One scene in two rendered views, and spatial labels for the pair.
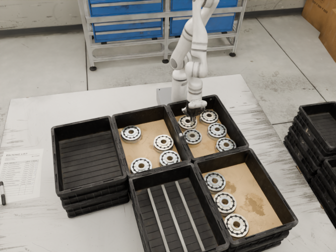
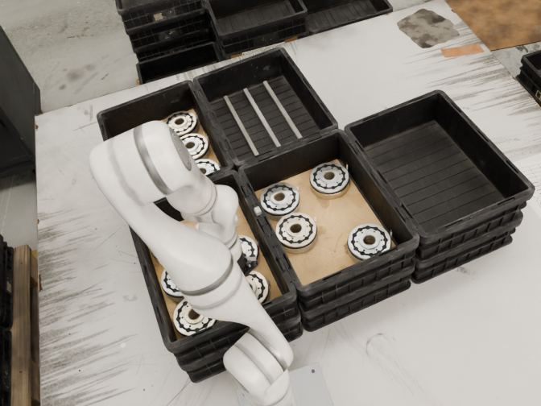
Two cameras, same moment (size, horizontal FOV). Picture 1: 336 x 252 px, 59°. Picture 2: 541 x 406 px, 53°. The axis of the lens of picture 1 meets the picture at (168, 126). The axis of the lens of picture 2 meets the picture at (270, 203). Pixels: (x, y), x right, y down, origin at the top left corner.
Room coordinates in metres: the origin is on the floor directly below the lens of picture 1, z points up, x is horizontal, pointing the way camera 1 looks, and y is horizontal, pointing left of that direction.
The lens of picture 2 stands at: (1.72, 0.06, 1.96)
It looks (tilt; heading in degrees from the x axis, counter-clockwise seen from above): 53 degrees down; 187
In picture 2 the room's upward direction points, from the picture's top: 12 degrees counter-clockwise
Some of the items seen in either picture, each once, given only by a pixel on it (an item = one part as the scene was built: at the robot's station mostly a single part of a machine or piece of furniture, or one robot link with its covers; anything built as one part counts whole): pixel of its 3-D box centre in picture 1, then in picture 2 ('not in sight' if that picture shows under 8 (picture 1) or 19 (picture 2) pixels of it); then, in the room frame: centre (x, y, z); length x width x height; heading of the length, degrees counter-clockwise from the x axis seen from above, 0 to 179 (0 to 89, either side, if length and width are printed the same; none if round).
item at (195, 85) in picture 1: (194, 77); (217, 217); (1.12, -0.11, 1.16); 0.09 x 0.07 x 0.15; 80
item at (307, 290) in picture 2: (149, 138); (322, 204); (0.94, 0.09, 0.92); 0.40 x 0.30 x 0.02; 20
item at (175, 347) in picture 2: (205, 125); (205, 252); (1.04, -0.19, 0.92); 0.40 x 0.30 x 0.02; 20
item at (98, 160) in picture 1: (88, 158); (430, 172); (0.84, 0.37, 0.87); 0.40 x 0.30 x 0.11; 20
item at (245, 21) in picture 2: not in sight; (262, 47); (-0.43, -0.09, 0.37); 0.40 x 0.30 x 0.45; 104
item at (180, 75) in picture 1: (181, 65); (258, 369); (1.37, -0.06, 1.04); 0.09 x 0.09 x 0.17; 42
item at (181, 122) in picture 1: (187, 121); (246, 289); (1.12, -0.11, 0.86); 0.10 x 0.10 x 0.01
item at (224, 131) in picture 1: (217, 130); (181, 277); (1.07, -0.26, 0.86); 0.10 x 0.10 x 0.01
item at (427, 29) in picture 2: not in sight; (427, 26); (0.03, 0.56, 0.71); 0.22 x 0.19 x 0.01; 14
